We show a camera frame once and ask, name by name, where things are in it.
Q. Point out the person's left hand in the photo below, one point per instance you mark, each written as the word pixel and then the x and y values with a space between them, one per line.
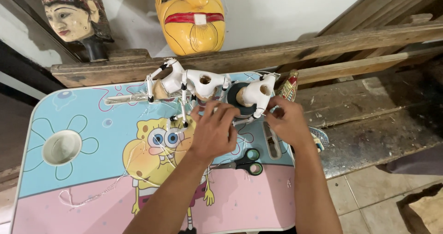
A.
pixel 213 133

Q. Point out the person's right hand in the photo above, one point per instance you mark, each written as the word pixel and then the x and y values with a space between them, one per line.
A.
pixel 290 123

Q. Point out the blue patterned cloth piece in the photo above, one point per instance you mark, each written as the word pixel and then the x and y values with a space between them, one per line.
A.
pixel 320 137

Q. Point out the black tape roll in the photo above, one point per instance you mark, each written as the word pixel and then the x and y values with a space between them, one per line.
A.
pixel 232 93

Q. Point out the white puppet torso wide neck hole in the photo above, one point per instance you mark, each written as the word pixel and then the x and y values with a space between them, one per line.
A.
pixel 206 83

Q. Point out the white puppet torso bent arms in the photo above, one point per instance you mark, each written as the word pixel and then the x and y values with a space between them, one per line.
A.
pixel 173 80

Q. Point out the weathered wooden beam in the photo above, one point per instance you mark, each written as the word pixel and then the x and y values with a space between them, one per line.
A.
pixel 242 59

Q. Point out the dark wooden bench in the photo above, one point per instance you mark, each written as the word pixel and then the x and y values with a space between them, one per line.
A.
pixel 373 123

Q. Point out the white puppet rod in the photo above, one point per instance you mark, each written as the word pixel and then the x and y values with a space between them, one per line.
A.
pixel 121 99

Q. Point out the white thread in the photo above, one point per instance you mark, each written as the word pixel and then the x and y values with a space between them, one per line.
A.
pixel 117 182

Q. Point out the yellow wooden mask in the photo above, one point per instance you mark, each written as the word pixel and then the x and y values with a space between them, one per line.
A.
pixel 190 16

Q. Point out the cartoon print folding table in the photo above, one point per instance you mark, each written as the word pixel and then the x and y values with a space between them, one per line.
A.
pixel 86 151

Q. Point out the leaning wooden planks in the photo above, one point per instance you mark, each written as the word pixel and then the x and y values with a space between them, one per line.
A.
pixel 387 5

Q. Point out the pale carved head with headdress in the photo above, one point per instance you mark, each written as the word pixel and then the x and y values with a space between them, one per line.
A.
pixel 71 17

